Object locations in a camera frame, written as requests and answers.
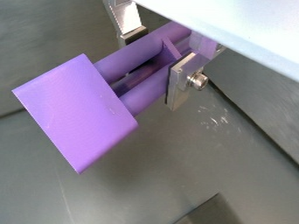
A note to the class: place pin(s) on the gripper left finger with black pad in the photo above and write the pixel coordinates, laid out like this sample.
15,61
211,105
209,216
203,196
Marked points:
125,16

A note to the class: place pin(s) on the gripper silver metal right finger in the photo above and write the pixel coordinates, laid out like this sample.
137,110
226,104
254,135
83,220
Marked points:
186,72

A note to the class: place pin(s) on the purple three prong object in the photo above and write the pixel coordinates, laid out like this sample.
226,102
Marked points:
84,102

